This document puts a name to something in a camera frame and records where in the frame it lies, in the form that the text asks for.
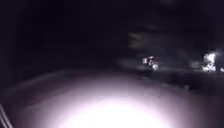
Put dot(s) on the bush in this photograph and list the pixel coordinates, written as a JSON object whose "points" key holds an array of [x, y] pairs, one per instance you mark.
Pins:
{"points": [[150, 62], [212, 62]]}

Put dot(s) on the pale paved path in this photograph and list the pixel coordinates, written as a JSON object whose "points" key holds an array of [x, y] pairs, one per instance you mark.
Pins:
{"points": [[110, 100]]}

